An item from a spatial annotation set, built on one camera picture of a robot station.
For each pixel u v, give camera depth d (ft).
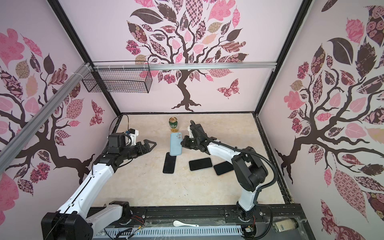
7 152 1.62
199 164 3.07
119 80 3.99
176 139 2.95
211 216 2.49
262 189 1.65
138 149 2.29
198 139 2.29
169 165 2.93
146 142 2.33
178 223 2.34
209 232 2.29
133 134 2.38
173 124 3.33
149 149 2.32
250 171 1.55
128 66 2.95
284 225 2.23
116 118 3.97
